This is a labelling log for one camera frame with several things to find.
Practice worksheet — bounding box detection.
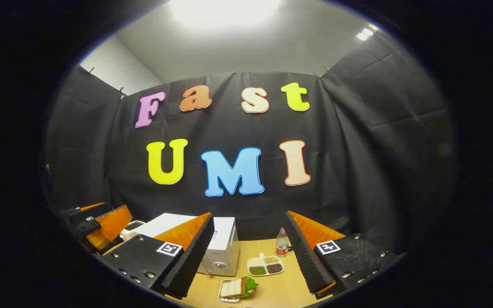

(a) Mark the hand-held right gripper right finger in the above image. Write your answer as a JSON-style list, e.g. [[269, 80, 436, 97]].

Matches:
[[283, 210, 405, 300]]

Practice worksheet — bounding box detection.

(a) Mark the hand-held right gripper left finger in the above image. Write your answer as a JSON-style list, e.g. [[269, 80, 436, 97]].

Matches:
[[97, 212, 216, 300]]

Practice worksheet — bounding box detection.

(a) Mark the white microwave oven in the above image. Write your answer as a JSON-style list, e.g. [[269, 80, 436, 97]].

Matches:
[[134, 213, 241, 277]]

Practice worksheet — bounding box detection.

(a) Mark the small white food tray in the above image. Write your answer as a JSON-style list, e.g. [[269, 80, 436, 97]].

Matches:
[[218, 279, 247, 304]]

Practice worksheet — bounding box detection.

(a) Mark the sandwich with lettuce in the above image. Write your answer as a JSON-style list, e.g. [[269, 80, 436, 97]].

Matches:
[[221, 276, 259, 299]]

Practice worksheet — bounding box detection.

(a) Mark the clear plastic bottle red label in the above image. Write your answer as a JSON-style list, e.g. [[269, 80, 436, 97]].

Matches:
[[276, 228, 290, 258]]

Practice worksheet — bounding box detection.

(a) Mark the small white toaster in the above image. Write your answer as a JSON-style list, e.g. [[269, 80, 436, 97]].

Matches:
[[119, 220, 146, 241]]

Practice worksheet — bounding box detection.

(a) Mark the white divided plate with beans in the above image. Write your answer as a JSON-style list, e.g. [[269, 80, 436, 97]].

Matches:
[[246, 253, 285, 277]]

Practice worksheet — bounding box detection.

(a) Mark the black backdrop cloth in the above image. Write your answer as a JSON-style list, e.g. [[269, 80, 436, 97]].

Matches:
[[43, 32, 459, 257]]

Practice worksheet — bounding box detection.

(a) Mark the large ceiling light panel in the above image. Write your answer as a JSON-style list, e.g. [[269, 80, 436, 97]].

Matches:
[[169, 0, 282, 27]]

